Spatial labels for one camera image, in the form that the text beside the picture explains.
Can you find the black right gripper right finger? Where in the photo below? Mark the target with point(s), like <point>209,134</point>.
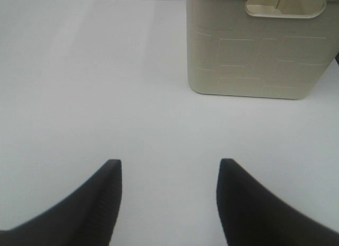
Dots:
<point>251,215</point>

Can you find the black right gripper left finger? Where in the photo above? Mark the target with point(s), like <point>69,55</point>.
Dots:
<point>85,217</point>

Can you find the beige plastic storage bin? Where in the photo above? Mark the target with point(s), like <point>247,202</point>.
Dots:
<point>260,48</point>

